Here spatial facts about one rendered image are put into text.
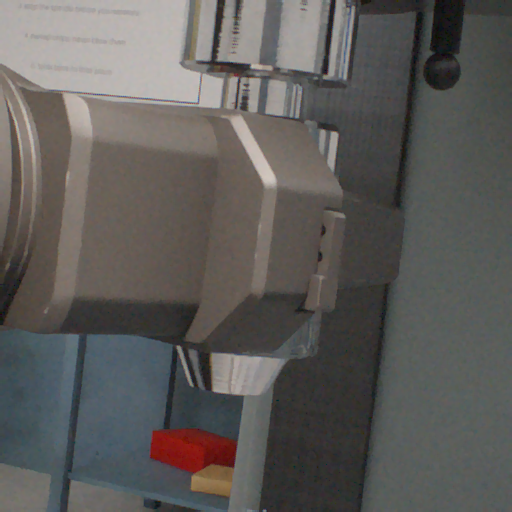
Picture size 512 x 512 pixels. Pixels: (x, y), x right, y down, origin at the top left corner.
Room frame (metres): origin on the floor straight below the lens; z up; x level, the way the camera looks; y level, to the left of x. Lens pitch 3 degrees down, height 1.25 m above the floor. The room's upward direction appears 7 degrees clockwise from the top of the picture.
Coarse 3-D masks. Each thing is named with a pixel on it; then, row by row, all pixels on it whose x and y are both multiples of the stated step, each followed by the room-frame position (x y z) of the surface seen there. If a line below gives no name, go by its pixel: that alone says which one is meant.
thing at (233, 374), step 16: (192, 352) 0.36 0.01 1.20; (208, 352) 0.35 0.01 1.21; (192, 368) 0.36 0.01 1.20; (208, 368) 0.36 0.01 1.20; (224, 368) 0.35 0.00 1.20; (240, 368) 0.35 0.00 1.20; (256, 368) 0.36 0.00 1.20; (272, 368) 0.36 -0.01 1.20; (192, 384) 0.36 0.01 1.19; (208, 384) 0.36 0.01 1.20; (224, 384) 0.36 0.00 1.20; (240, 384) 0.36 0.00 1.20; (256, 384) 0.36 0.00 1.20
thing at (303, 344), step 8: (336, 168) 0.36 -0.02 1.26; (336, 176) 0.36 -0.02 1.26; (320, 312) 0.36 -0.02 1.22; (312, 320) 0.36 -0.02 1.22; (320, 320) 0.37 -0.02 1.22; (304, 328) 0.35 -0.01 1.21; (312, 328) 0.36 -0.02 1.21; (296, 336) 0.35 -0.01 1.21; (304, 336) 0.36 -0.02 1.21; (312, 336) 0.36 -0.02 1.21; (288, 344) 0.35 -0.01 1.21; (296, 344) 0.35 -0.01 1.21; (304, 344) 0.36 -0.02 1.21; (312, 344) 0.36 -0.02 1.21; (224, 352) 0.35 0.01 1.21; (232, 352) 0.35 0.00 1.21; (240, 352) 0.35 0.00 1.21; (248, 352) 0.35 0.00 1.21; (256, 352) 0.35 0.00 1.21; (264, 352) 0.35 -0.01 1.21; (272, 352) 0.35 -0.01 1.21; (280, 352) 0.35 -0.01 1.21; (288, 352) 0.35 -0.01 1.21; (296, 352) 0.35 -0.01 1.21; (304, 352) 0.36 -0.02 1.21; (312, 352) 0.36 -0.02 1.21
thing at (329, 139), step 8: (296, 120) 0.35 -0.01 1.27; (304, 120) 0.35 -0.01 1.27; (312, 128) 0.35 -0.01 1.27; (320, 128) 0.35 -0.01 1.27; (328, 128) 0.36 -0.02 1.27; (336, 128) 0.36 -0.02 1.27; (312, 136) 0.35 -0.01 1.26; (320, 136) 0.35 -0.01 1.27; (328, 136) 0.35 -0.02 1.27; (336, 136) 0.36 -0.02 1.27; (320, 144) 0.35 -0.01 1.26; (328, 144) 0.36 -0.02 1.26; (336, 144) 0.36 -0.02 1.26; (328, 152) 0.36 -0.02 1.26; (336, 152) 0.36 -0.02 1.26; (328, 160) 0.36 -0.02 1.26; (336, 160) 0.36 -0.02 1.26
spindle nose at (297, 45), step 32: (192, 0) 0.36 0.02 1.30; (224, 0) 0.35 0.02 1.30; (256, 0) 0.35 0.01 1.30; (288, 0) 0.35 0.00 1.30; (320, 0) 0.35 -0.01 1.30; (352, 0) 0.36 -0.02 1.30; (192, 32) 0.36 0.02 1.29; (224, 32) 0.35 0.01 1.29; (256, 32) 0.35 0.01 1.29; (288, 32) 0.35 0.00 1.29; (320, 32) 0.35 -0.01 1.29; (352, 32) 0.36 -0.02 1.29; (192, 64) 0.36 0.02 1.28; (224, 64) 0.35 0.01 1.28; (256, 64) 0.35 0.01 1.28; (288, 64) 0.35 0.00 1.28; (320, 64) 0.35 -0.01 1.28; (352, 64) 0.36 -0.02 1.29
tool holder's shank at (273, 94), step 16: (224, 80) 0.36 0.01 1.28; (240, 80) 0.36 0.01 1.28; (256, 80) 0.36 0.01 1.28; (272, 80) 0.36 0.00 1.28; (288, 80) 0.36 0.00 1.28; (304, 80) 0.36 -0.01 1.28; (224, 96) 0.36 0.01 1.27; (240, 96) 0.36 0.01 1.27; (256, 96) 0.36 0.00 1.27; (272, 96) 0.36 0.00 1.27; (288, 96) 0.36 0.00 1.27; (256, 112) 0.36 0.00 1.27; (272, 112) 0.36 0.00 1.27; (288, 112) 0.36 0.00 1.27
